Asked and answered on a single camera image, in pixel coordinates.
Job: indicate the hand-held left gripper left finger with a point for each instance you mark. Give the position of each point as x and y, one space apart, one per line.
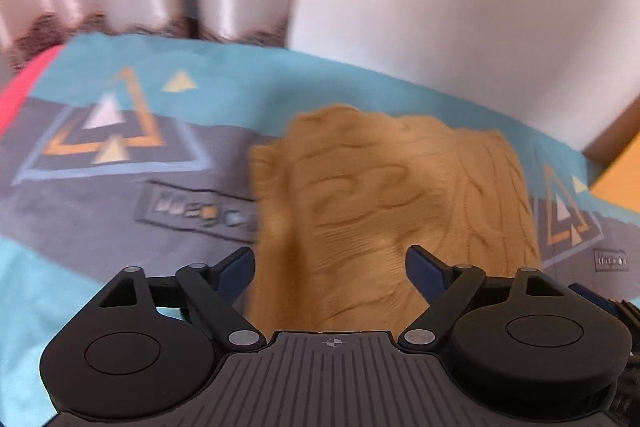
236 272

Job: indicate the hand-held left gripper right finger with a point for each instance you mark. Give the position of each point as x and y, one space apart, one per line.
425 272

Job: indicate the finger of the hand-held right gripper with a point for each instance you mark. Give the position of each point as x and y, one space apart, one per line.
604 303

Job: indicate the orange wooden board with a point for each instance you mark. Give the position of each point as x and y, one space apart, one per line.
620 172

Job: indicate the blue grey printed bed sheet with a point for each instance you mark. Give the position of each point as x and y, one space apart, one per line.
100 217

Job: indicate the pink cloth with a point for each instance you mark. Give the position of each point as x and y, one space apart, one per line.
22 92

